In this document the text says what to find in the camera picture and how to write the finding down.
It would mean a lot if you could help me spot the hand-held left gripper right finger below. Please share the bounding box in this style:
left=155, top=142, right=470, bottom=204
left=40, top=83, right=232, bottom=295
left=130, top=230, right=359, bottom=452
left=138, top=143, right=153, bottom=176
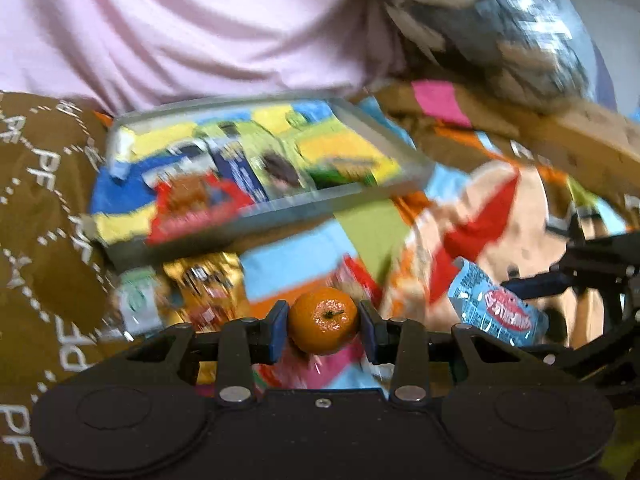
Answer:
left=357, top=300, right=521, bottom=406

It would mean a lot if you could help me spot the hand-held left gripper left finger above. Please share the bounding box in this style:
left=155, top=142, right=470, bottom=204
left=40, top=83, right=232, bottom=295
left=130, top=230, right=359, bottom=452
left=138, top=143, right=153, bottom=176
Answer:
left=122, top=300, right=291, bottom=406

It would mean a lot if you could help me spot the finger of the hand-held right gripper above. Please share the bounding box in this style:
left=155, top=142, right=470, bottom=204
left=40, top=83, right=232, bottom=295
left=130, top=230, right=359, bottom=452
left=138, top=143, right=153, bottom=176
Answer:
left=545, top=210, right=640, bottom=273
left=500, top=260, right=640, bottom=303

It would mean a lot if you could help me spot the tangerine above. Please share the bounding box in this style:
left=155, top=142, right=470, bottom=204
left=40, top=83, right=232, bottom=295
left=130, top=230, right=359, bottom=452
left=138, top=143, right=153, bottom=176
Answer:
left=289, top=286, right=360, bottom=357

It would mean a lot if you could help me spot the light blue snack packet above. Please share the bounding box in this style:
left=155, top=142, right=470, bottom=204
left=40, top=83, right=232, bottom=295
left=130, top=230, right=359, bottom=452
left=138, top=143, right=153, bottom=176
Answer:
left=447, top=257, right=551, bottom=348

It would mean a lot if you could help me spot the red label egg packet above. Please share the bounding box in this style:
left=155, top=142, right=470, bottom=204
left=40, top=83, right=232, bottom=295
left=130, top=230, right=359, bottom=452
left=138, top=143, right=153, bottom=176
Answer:
left=330, top=255, right=383, bottom=311

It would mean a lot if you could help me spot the gold snack packet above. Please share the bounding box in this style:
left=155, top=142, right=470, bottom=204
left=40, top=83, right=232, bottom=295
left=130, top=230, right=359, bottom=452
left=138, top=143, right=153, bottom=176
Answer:
left=162, top=252, right=251, bottom=336

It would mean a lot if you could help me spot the green label snack packet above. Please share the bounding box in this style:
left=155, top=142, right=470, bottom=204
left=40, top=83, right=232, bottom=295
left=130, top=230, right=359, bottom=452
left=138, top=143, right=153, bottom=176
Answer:
left=107, top=267, right=173, bottom=338

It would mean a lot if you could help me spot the red snack packet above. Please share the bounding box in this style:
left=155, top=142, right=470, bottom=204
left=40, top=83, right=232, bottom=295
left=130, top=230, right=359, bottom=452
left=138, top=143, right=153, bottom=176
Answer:
left=145, top=172, right=256, bottom=246

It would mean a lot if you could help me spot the dark cake clear packet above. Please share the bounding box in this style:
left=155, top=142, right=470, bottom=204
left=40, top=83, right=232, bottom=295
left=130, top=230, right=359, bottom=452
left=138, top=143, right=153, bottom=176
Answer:
left=252, top=152, right=306, bottom=198

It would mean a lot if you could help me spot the blue white packet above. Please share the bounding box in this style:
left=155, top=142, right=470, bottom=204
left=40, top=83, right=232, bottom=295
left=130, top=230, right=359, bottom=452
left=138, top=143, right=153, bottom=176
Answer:
left=207, top=135, right=273, bottom=203

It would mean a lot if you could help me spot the grey tray with cartoon drawing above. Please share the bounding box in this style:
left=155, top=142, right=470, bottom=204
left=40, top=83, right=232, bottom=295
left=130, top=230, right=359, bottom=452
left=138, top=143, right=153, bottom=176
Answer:
left=82, top=97, right=436, bottom=273

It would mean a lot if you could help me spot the colourful cartoon bedsheet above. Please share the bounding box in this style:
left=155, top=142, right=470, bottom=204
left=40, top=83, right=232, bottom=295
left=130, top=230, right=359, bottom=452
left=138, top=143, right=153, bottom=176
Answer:
left=92, top=80, right=640, bottom=480

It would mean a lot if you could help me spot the plastic bag of clothes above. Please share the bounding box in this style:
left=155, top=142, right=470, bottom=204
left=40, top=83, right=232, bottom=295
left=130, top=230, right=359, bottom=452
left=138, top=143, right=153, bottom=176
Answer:
left=365, top=0, right=608, bottom=116

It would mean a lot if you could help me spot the brown printed blanket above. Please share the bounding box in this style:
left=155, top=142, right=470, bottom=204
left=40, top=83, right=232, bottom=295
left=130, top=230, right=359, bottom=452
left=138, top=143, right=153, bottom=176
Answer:
left=0, top=90, right=166, bottom=480

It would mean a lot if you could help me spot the pink cloth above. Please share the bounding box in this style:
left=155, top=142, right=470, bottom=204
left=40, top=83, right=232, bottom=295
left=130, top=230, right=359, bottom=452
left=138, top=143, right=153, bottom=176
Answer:
left=0, top=0, right=416, bottom=116

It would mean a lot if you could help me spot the wooden bed frame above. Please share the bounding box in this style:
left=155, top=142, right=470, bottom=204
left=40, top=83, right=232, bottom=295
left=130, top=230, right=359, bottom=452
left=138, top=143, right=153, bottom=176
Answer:
left=515, top=105, right=640, bottom=196

